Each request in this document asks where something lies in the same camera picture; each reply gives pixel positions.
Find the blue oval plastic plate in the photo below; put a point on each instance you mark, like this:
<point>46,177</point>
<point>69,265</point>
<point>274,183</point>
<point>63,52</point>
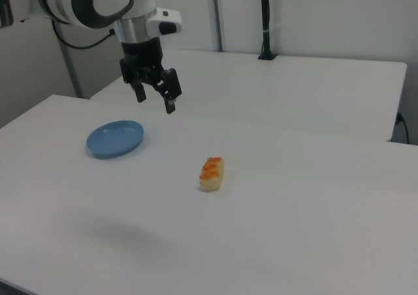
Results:
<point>114,138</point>

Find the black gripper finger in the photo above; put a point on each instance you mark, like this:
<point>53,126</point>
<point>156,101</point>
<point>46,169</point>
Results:
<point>170,86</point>
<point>139,92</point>

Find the bread roll with orange topping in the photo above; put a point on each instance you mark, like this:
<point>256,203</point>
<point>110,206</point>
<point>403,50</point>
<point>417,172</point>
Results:
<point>212,177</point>

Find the black camera pole with base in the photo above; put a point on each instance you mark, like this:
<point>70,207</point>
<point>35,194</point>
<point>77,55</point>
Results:
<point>266,21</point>

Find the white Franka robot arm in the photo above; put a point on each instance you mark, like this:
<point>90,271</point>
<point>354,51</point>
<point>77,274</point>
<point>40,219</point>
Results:
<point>65,1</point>

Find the grey metal partition post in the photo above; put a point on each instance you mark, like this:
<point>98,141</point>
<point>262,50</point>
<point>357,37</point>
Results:
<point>217,14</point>
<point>70,70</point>

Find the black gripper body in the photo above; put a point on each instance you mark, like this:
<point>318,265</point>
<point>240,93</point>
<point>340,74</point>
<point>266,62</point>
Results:
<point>142,58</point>

